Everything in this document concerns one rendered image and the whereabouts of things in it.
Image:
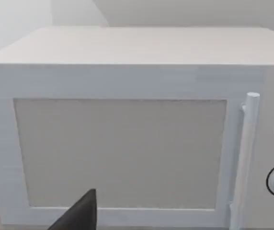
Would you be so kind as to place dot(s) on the pale microwave door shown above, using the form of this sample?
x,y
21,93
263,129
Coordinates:
x,y
120,153

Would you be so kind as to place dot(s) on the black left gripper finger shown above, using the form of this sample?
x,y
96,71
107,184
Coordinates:
x,y
83,213

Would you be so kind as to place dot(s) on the pale microwave oven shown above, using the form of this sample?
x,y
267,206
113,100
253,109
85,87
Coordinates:
x,y
137,48

